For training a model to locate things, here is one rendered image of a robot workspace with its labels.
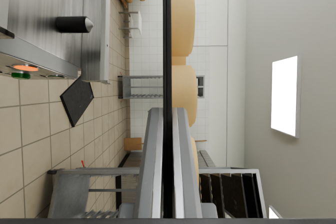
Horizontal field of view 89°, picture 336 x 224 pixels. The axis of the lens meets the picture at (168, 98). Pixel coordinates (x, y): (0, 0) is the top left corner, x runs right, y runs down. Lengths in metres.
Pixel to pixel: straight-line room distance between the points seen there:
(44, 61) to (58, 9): 0.12
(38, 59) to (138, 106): 4.09
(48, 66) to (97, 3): 0.23
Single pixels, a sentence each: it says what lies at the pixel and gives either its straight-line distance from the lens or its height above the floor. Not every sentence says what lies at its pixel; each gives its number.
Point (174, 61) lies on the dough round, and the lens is 0.19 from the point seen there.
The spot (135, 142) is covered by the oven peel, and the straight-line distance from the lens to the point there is 4.31.
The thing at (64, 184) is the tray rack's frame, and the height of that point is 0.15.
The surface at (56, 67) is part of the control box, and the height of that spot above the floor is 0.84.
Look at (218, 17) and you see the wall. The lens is 4.84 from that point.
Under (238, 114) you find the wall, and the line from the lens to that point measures 4.72.
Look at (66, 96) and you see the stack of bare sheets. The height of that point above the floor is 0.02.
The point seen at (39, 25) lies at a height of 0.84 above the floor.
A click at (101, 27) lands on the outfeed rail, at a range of 0.51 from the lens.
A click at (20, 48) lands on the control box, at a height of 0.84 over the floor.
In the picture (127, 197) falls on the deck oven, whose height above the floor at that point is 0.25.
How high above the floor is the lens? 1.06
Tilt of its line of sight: level
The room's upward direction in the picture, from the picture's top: 90 degrees clockwise
